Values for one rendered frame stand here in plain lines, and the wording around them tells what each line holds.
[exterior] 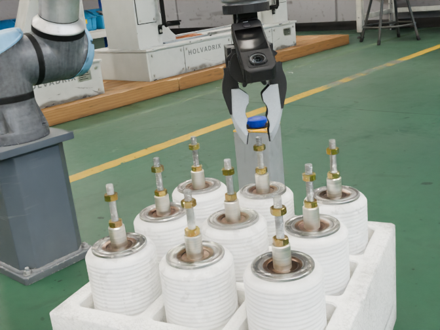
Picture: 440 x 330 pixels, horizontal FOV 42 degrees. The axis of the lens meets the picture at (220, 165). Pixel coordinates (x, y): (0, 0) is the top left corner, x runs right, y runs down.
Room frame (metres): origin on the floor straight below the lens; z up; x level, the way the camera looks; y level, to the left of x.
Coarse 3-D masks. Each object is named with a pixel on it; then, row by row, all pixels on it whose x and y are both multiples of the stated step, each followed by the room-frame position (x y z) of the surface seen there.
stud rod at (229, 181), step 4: (224, 160) 0.77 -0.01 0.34; (228, 160) 0.77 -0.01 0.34; (224, 164) 0.77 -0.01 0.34; (228, 164) 0.77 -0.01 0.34; (228, 168) 0.77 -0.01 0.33; (228, 176) 0.77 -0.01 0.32; (228, 180) 0.77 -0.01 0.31; (232, 180) 0.77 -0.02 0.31; (228, 184) 0.77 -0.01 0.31; (232, 184) 0.77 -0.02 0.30; (228, 188) 0.77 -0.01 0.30; (232, 188) 0.77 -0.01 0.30; (228, 192) 0.77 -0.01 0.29; (232, 192) 0.77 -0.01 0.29
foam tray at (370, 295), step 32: (384, 224) 0.86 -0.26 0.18; (352, 256) 0.76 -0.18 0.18; (384, 256) 0.77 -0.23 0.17; (352, 288) 0.67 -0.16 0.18; (384, 288) 0.77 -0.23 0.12; (64, 320) 0.68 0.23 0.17; (96, 320) 0.66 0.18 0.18; (128, 320) 0.65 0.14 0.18; (160, 320) 0.67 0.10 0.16; (352, 320) 0.60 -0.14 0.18; (384, 320) 0.76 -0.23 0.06
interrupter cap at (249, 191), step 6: (246, 186) 0.90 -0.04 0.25; (252, 186) 0.90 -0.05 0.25; (270, 186) 0.89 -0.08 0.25; (276, 186) 0.89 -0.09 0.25; (282, 186) 0.88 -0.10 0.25; (240, 192) 0.87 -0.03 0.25; (246, 192) 0.87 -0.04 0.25; (252, 192) 0.87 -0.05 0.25; (270, 192) 0.86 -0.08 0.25; (276, 192) 0.86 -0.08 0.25; (282, 192) 0.85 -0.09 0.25; (252, 198) 0.85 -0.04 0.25; (258, 198) 0.84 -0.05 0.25; (264, 198) 0.84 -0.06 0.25
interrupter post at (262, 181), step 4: (256, 176) 0.87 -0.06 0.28; (260, 176) 0.87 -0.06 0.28; (264, 176) 0.87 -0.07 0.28; (268, 176) 0.88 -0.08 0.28; (256, 180) 0.87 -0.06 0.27; (260, 180) 0.87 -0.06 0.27; (264, 180) 0.87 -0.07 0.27; (268, 180) 0.87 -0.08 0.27; (256, 184) 0.87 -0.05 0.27; (260, 184) 0.87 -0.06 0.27; (264, 184) 0.87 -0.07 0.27; (268, 184) 0.87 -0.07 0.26; (256, 188) 0.88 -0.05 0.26; (260, 188) 0.87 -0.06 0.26; (264, 188) 0.87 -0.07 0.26; (268, 188) 0.87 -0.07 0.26; (260, 192) 0.87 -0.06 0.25; (264, 192) 0.87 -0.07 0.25
